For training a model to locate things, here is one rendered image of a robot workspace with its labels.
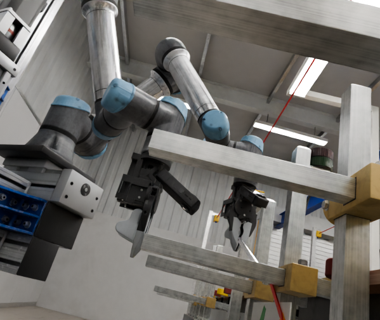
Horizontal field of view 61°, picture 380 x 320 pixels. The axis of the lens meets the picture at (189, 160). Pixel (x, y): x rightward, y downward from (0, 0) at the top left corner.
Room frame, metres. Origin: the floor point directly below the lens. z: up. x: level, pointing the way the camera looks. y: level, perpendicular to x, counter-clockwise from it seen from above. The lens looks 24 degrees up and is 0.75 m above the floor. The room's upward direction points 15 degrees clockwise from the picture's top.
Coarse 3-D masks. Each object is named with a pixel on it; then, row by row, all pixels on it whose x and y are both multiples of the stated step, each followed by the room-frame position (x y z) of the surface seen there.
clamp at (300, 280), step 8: (288, 264) 0.63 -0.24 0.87; (296, 264) 0.61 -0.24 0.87; (288, 272) 0.62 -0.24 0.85; (296, 272) 0.61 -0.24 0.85; (304, 272) 0.61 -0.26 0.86; (312, 272) 0.61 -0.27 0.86; (288, 280) 0.62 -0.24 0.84; (296, 280) 0.61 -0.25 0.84; (304, 280) 0.61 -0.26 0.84; (312, 280) 0.61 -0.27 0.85; (280, 288) 0.66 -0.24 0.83; (288, 288) 0.62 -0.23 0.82; (296, 288) 0.61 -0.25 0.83; (304, 288) 0.61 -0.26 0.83; (312, 288) 0.61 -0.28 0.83; (296, 296) 0.67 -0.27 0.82; (304, 296) 0.64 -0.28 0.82; (312, 296) 0.61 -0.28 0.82
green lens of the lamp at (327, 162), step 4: (316, 156) 0.67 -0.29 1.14; (312, 160) 0.68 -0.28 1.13; (316, 160) 0.67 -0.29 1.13; (320, 160) 0.67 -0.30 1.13; (324, 160) 0.67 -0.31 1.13; (328, 160) 0.67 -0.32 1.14; (312, 164) 0.68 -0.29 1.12; (316, 164) 0.67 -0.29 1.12; (320, 164) 0.67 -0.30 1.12; (324, 164) 0.67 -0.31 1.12; (328, 164) 0.67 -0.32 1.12; (332, 164) 0.68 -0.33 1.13; (332, 168) 0.68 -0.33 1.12
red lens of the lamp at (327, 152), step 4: (316, 148) 0.67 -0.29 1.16; (320, 148) 0.67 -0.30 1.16; (324, 148) 0.67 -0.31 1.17; (312, 152) 0.68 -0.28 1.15; (316, 152) 0.67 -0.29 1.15; (320, 152) 0.67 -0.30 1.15; (324, 152) 0.67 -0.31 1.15; (328, 152) 0.67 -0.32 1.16; (332, 152) 0.67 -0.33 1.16; (312, 156) 0.68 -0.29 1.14; (328, 156) 0.67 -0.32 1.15; (332, 156) 0.67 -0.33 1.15; (332, 160) 0.68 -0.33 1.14
